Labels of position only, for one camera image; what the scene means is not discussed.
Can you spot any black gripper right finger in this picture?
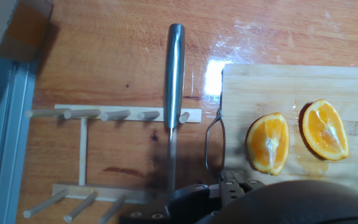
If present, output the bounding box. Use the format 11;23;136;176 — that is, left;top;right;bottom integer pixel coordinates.
218;169;265;206

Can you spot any steel cleaver knife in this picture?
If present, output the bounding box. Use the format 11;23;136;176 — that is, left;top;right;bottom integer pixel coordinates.
163;23;186;195

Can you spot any cardboard box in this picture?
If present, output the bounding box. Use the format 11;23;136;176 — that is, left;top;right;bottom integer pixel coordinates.
0;0;54;62

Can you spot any wooden cutting board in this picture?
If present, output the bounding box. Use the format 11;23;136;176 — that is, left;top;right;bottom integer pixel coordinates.
204;63;358;195

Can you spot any large brown wooden board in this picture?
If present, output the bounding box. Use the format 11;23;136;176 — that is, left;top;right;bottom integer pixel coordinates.
16;0;358;224

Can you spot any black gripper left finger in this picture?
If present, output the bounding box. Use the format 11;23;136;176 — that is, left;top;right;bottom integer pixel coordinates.
118;183;222;224

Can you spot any cut orange piece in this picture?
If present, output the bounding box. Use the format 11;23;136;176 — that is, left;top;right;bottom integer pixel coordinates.
246;111;291;177
300;98;351;162

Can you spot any wooden dish rack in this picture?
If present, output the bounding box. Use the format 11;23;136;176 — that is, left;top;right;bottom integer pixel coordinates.
22;104;203;224

